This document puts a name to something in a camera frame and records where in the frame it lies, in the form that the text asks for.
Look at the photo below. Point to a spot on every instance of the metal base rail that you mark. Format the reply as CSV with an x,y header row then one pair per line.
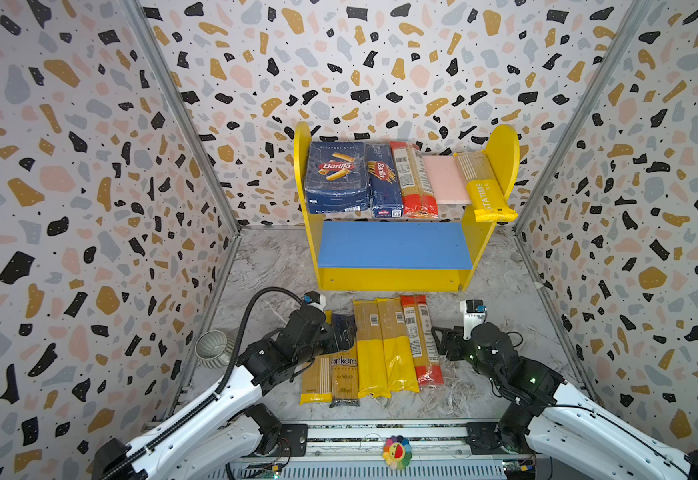
x,y
365,449

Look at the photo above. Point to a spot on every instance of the red spaghetti bag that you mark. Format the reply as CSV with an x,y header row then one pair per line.
x,y
426,358
419,201

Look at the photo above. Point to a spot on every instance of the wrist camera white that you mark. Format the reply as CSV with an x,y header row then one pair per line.
x,y
315,299
474,313

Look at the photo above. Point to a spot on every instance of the striped ceramic cup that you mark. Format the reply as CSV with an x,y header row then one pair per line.
x,y
214,349

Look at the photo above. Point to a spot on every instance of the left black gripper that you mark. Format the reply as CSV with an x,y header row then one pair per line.
x,y
347,337

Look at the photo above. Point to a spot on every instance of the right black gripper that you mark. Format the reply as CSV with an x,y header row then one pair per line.
x,y
454,344

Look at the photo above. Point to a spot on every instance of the blue Barilla rigatoni box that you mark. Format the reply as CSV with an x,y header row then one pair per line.
x,y
337,178

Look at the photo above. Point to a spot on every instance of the yellow shelf with coloured boards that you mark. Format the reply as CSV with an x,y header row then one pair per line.
x,y
353,251

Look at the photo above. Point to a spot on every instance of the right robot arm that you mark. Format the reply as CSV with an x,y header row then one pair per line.
x,y
550,416

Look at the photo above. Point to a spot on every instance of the yellow spaghetti bag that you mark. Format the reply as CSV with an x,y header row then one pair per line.
x,y
373,379
400,368

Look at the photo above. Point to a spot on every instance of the yellow Pastatime bag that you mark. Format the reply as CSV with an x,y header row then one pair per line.
x,y
484,177
317,382

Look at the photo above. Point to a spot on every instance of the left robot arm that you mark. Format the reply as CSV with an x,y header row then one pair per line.
x,y
229,420

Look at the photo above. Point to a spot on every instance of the Ankara spaghetti bag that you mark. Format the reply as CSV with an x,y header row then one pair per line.
x,y
345,378

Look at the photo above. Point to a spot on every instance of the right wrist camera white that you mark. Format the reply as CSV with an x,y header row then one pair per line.
x,y
474,313

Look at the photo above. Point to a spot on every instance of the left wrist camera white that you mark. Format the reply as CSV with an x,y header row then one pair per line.
x,y
315,299

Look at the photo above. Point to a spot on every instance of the blue Barilla spaghetti box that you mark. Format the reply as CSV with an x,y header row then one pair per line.
x,y
386,199

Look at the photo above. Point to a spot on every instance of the colourful flower sticker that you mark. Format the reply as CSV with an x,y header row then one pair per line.
x,y
397,452

